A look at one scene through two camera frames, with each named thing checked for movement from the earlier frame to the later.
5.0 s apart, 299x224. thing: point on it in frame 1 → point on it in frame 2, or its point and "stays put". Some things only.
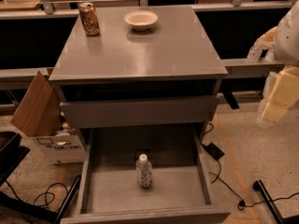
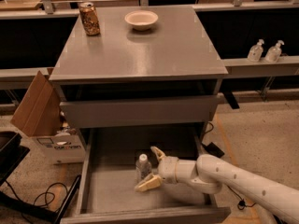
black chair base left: x=13 y=149 stays put
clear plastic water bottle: x=143 y=168 stays put
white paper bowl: x=140 y=20 stays put
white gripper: x=288 y=41 → x=167 y=168
